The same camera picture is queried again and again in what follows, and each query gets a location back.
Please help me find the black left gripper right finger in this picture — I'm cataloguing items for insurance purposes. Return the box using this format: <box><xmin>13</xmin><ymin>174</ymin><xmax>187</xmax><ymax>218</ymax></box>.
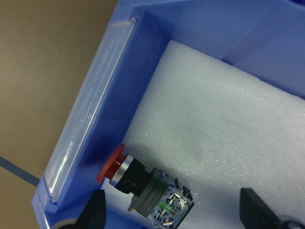
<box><xmin>240</xmin><ymin>188</ymin><xmax>288</xmax><ymax>229</ymax></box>

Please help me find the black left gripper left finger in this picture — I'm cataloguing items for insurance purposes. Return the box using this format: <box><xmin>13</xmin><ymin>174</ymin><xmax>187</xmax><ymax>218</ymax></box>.
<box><xmin>74</xmin><ymin>189</ymin><xmax>106</xmax><ymax>229</ymax></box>

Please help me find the red push button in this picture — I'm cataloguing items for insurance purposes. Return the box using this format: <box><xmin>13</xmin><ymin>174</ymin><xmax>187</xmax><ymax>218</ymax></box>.
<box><xmin>96</xmin><ymin>144</ymin><xmax>194</xmax><ymax>229</ymax></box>

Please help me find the white foam pad left bin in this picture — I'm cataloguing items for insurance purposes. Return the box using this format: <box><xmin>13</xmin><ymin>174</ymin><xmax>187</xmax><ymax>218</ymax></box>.
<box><xmin>102</xmin><ymin>39</ymin><xmax>305</xmax><ymax>229</ymax></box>

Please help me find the blue bin left side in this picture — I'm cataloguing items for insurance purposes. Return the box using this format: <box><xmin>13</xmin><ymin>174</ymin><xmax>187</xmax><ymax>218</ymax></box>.
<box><xmin>31</xmin><ymin>0</ymin><xmax>305</xmax><ymax>229</ymax></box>

